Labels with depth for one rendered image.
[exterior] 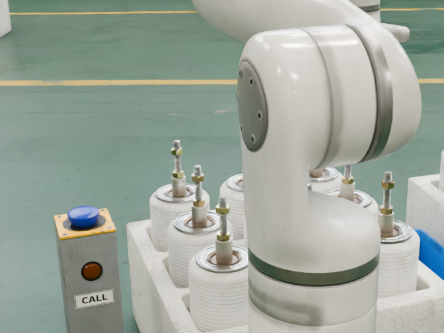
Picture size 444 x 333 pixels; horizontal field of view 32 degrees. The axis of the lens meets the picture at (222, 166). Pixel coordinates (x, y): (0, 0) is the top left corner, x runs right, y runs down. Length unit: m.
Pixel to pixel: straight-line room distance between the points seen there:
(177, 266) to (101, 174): 0.94
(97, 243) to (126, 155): 1.19
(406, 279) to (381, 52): 0.64
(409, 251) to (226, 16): 0.55
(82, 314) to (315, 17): 0.58
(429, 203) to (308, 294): 0.93
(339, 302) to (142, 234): 0.77
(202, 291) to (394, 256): 0.26
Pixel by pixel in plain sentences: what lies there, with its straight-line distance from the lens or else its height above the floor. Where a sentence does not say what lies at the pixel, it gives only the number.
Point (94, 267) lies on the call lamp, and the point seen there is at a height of 0.27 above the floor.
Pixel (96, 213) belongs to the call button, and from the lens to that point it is 0.97.
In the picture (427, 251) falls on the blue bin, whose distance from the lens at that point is 1.40.
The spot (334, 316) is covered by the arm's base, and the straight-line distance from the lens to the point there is 0.52.
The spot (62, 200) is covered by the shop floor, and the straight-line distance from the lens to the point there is 1.88.
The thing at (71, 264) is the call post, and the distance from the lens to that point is 0.97.
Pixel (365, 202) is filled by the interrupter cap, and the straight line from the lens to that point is 1.18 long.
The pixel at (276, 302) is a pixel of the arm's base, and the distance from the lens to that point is 0.52.
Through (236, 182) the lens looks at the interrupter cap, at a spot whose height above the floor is 0.25.
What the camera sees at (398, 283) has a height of 0.20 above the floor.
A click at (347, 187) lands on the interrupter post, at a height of 0.28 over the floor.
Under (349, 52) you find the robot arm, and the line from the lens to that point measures 0.47.
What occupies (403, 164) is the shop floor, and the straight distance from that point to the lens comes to 2.06.
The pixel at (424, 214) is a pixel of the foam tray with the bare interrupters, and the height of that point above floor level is 0.13.
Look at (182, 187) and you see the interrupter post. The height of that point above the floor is 0.27.
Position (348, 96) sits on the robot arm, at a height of 0.60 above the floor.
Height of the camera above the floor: 0.72
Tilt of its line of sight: 21 degrees down
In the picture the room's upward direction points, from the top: 2 degrees counter-clockwise
